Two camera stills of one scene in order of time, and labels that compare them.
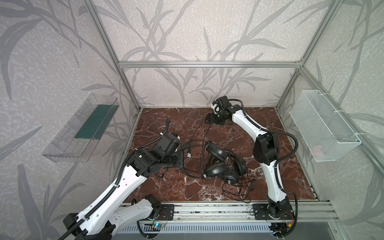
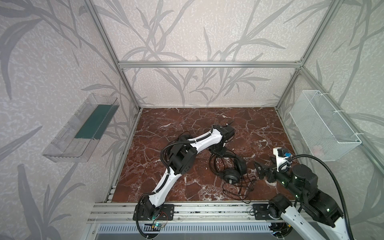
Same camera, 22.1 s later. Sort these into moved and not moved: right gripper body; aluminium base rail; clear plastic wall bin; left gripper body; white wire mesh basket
Moved: right gripper body; left gripper body
Not moved: aluminium base rail; clear plastic wall bin; white wire mesh basket
